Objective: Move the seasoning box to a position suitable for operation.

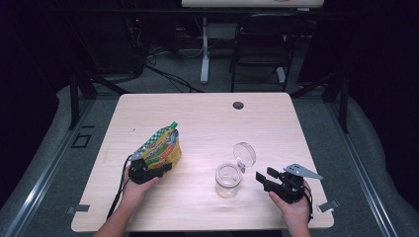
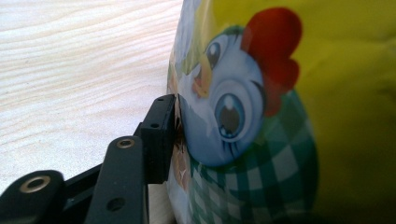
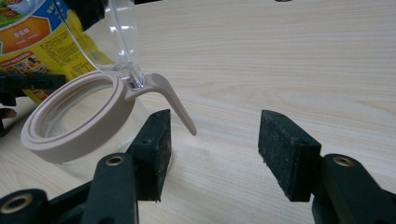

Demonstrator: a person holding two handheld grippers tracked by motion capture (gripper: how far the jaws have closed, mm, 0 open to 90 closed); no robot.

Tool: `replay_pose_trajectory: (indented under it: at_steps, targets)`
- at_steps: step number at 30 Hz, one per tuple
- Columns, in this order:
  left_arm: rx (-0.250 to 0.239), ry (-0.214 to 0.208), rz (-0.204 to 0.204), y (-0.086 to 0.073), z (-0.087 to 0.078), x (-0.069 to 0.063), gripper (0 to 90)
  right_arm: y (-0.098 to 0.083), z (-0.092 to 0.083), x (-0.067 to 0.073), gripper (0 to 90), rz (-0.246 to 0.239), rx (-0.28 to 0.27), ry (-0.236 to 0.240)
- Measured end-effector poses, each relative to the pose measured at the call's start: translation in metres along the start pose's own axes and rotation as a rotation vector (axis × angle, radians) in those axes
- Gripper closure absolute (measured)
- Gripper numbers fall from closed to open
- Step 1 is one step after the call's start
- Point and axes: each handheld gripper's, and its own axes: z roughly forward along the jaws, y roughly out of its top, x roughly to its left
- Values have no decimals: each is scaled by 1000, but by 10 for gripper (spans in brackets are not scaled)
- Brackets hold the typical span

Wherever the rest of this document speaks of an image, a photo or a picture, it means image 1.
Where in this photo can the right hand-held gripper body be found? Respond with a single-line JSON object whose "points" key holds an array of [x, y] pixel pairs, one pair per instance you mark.
{"points": [[288, 189]]}

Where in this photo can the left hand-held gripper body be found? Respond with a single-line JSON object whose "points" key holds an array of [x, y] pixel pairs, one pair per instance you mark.
{"points": [[140, 173]]}

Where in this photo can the yellow green spouted pouch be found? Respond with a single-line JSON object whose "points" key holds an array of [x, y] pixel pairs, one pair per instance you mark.
{"points": [[163, 149]]}

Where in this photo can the glass jar with beige rim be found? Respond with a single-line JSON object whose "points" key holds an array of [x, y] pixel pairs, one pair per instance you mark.
{"points": [[228, 186]]}

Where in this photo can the person's left hand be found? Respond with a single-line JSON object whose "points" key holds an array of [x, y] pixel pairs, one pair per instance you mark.
{"points": [[133, 194]]}

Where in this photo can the person's right hand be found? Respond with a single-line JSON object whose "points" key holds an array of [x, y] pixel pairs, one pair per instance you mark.
{"points": [[296, 212]]}

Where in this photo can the grey tape piece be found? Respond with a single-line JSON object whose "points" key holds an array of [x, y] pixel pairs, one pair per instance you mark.
{"points": [[327, 206], [78, 208]]}

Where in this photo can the black chair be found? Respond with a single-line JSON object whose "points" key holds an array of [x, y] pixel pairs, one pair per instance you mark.
{"points": [[263, 49]]}

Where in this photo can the dark equipment box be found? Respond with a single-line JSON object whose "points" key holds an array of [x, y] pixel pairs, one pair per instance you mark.
{"points": [[115, 49]]}

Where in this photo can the white background table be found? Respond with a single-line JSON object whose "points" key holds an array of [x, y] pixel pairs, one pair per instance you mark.
{"points": [[205, 49]]}

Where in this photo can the aluminium floor rail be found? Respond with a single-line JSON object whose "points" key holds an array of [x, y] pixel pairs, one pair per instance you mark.
{"points": [[39, 184], [362, 184]]}

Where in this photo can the black metal frame stand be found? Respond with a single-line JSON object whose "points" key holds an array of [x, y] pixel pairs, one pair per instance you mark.
{"points": [[75, 98], [343, 105]]}

